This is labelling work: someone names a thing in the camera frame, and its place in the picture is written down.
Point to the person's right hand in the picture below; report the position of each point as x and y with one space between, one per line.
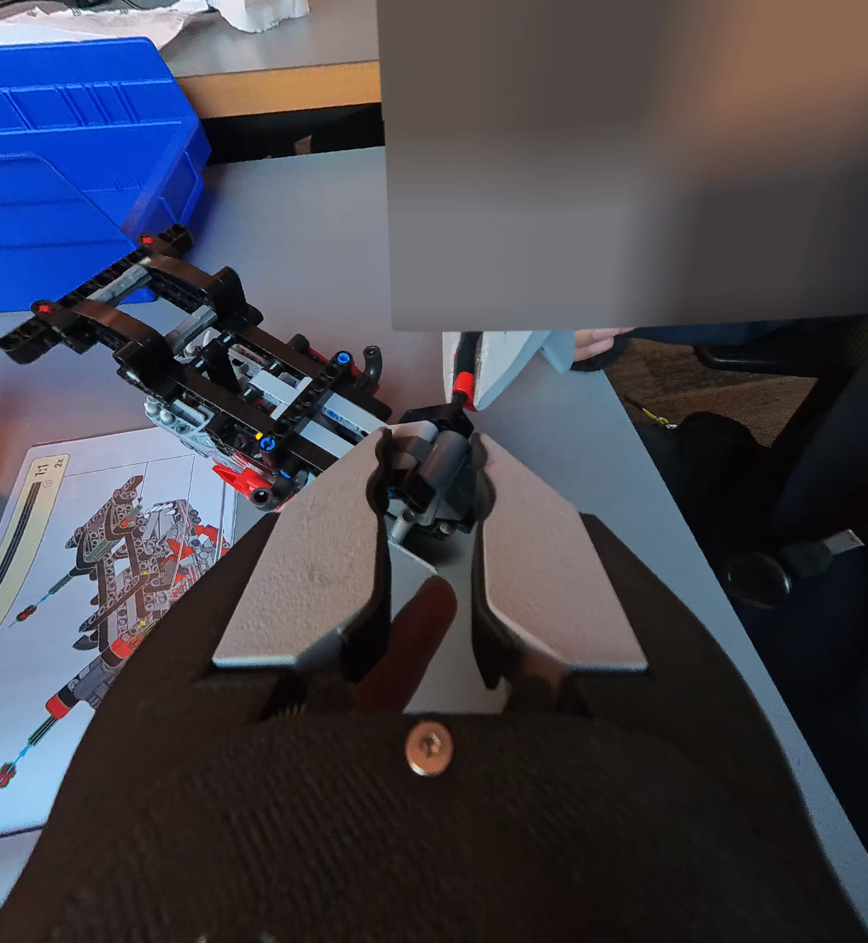
592 345

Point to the white crumpled tissue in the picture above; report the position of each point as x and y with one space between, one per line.
257 15

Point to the red lego bush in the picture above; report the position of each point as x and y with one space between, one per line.
464 383

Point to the blue plastic bin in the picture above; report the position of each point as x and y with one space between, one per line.
58 184

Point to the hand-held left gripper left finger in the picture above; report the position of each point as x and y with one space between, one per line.
308 582

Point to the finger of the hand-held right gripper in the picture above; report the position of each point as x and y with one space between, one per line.
451 357
511 361

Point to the wooden edged table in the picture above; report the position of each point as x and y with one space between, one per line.
279 88

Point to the white crumpled paper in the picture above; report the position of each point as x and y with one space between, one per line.
109 29

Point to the black grey lego truck model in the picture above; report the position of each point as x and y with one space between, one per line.
205 353

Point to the black office chair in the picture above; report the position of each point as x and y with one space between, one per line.
765 357

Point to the person's left hand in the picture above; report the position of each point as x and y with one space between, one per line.
419 633

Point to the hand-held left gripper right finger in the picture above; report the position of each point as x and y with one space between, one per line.
559 589

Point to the open instruction booklet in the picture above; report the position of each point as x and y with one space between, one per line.
43 663

